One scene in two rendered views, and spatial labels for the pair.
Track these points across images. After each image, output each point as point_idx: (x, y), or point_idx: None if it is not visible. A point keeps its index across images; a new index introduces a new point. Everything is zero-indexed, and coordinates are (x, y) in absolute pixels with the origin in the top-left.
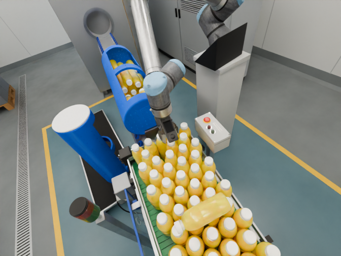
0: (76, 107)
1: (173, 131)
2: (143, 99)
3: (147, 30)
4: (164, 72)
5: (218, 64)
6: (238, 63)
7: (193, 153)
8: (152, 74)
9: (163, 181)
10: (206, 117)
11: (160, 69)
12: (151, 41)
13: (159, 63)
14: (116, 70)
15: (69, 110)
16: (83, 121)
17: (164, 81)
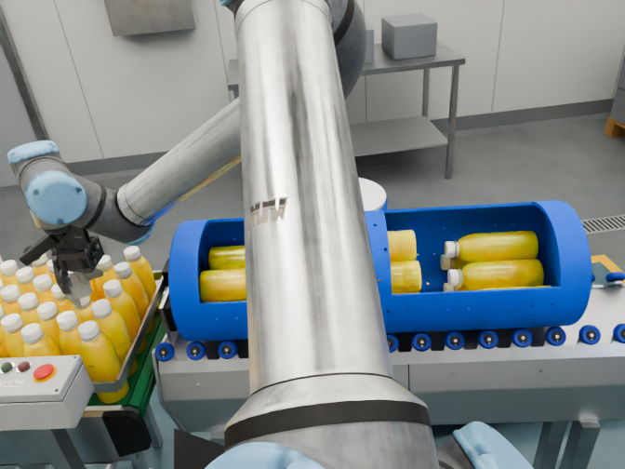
0: (372, 200)
1: (30, 248)
2: (174, 234)
3: (192, 135)
4: (34, 160)
5: None
6: None
7: (12, 316)
8: (41, 145)
9: (27, 268)
10: (47, 370)
11: (121, 198)
12: (169, 156)
13: (131, 193)
14: (365, 211)
15: (367, 193)
16: None
17: (7, 155)
